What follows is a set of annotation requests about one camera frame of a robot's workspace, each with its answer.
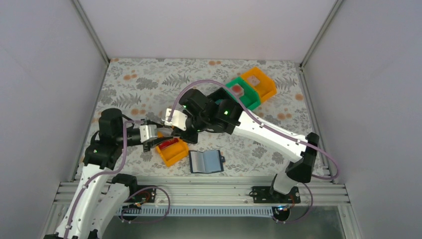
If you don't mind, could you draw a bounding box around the red VIP card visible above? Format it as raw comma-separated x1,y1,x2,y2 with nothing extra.
158,138,179,150

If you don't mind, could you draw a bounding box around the far orange bin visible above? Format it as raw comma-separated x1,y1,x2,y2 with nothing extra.
240,67,277,103

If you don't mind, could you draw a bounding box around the blue card holder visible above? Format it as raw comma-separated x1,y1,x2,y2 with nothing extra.
189,150,225,174

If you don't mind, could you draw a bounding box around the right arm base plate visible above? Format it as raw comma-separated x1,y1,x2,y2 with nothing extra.
249,186,301,204

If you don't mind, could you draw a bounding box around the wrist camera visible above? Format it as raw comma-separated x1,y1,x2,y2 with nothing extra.
139,125,157,142
163,108,188,131

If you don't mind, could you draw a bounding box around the near orange bin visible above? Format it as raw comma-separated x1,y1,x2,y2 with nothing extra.
155,138,189,167

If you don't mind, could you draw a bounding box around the card in far orange bin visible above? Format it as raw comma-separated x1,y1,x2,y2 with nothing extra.
247,75,261,87

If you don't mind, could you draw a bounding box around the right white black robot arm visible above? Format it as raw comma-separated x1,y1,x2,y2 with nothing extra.
164,88,319,195

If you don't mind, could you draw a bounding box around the floral table mat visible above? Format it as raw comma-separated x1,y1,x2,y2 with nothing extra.
88,58,313,177

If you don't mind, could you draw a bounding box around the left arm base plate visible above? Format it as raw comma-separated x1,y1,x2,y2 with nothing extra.
124,185,157,204

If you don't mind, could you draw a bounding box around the black bin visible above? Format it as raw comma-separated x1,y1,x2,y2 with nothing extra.
207,88,232,106

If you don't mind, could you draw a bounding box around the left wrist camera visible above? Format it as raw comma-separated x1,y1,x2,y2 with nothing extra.
139,125,157,142

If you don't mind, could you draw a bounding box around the green bin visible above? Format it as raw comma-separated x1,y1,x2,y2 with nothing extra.
226,77,261,111

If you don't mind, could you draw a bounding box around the orange bin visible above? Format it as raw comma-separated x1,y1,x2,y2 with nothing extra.
240,67,277,103
155,138,189,167

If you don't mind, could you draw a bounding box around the aluminium rail frame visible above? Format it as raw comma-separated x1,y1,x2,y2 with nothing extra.
52,176,351,207

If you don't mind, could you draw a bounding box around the white credit card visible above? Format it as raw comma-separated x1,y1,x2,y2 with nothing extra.
157,128,174,139

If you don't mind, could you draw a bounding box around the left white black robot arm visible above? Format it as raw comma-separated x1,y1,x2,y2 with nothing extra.
45,108,165,239

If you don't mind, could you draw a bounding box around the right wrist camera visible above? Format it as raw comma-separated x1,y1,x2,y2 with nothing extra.
163,108,188,131

